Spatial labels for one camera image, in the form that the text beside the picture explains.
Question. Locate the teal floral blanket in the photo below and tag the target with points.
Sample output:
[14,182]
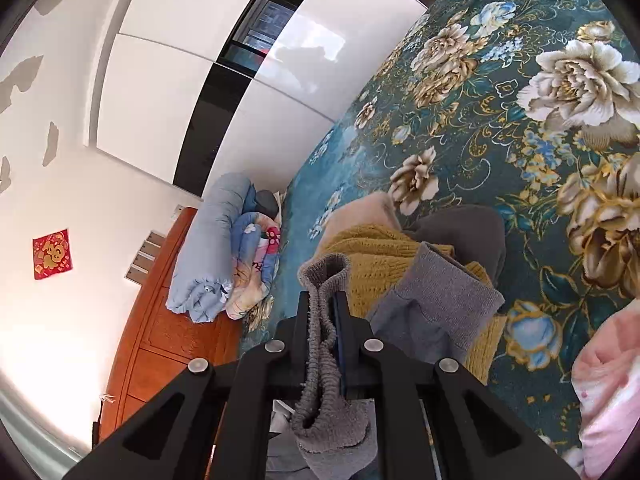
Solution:
[450,110]

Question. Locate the mustard knitted sweater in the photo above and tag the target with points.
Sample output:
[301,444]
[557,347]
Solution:
[380,260]

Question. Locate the beige garment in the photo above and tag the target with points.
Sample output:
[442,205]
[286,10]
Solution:
[365,210]

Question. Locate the red paper wall decoration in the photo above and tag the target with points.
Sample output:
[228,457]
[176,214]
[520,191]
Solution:
[52,255]

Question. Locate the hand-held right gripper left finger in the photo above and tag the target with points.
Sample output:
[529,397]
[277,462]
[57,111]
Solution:
[295,340]

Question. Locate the white and black wardrobe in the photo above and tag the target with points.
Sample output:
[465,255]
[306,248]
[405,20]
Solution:
[165,85]

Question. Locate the floral folded quilt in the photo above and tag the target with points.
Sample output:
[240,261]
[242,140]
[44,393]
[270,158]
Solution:
[250,270]

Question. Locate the light blue folded quilt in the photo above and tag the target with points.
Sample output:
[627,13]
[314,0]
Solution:
[210,250]

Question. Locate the pink fleece garment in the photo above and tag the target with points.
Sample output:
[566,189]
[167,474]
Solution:
[610,385]

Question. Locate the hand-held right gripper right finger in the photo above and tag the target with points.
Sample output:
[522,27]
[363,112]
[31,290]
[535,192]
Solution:
[343,350]

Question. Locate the dark grey pillow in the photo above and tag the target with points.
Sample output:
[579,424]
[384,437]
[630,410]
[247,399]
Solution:
[265,204]

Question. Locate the grey knitted sweater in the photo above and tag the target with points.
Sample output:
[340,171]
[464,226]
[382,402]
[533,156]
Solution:
[440,300]

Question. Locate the dark grey fleece garment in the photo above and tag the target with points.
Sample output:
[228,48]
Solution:
[460,230]

